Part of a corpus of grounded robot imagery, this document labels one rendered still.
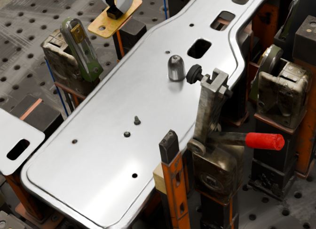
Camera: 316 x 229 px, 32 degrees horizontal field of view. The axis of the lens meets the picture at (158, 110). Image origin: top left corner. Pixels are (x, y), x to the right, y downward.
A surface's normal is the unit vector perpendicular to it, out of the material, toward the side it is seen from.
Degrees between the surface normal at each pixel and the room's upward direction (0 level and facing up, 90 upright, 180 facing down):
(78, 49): 78
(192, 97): 0
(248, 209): 0
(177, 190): 90
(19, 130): 0
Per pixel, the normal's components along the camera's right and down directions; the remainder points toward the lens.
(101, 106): -0.10, -0.60
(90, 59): 0.78, 0.28
